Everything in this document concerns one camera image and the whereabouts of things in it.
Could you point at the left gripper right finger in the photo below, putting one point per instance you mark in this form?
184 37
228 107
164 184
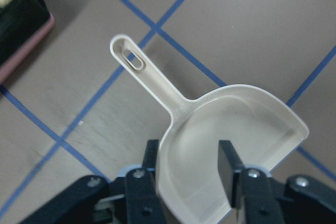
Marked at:
259 198

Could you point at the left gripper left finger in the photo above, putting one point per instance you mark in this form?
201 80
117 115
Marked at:
130 198

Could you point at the beige plastic dustpan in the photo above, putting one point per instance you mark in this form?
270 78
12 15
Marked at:
262 129

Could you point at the bin with black bag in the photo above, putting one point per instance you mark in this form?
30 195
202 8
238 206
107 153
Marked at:
24 23

